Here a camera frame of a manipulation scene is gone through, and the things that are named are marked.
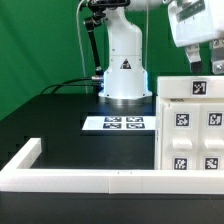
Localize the white cabinet top block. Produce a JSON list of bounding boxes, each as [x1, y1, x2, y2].
[[157, 76, 224, 98]]

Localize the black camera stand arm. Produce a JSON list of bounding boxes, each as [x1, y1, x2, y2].
[[78, 0, 131, 83]]

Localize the white cabinet body box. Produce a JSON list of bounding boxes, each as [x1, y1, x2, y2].
[[154, 99, 224, 170]]

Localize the black cables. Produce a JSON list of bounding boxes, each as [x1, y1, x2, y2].
[[40, 77, 105, 96]]

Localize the white U-shaped fence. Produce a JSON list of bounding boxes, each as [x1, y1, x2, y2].
[[0, 138, 224, 195]]

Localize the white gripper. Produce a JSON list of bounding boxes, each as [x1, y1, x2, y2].
[[168, 0, 224, 75]]

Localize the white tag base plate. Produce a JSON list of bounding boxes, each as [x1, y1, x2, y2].
[[82, 116, 155, 131]]

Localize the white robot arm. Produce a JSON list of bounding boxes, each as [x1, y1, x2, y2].
[[99, 0, 224, 104]]

